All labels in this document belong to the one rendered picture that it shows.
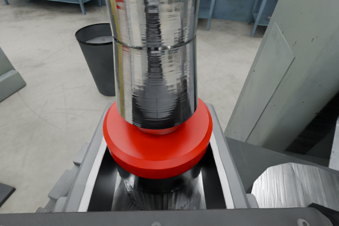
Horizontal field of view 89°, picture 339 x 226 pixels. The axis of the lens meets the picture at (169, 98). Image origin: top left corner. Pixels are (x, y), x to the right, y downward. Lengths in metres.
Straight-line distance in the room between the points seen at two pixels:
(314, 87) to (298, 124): 0.14
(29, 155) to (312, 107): 1.78
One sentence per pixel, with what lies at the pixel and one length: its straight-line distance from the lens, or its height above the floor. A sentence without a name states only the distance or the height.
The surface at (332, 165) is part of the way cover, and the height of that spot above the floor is 0.92.
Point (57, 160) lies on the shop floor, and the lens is 1.66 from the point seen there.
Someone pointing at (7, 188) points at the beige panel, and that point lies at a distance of 1.68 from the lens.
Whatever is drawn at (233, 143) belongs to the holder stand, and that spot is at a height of 1.15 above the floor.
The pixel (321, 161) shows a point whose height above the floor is 0.77.
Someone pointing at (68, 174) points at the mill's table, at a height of 0.97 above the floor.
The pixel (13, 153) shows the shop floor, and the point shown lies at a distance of 1.89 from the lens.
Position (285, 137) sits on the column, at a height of 0.82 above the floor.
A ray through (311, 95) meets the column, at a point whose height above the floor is 1.00.
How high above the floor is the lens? 1.28
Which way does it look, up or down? 43 degrees down
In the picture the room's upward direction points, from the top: 3 degrees clockwise
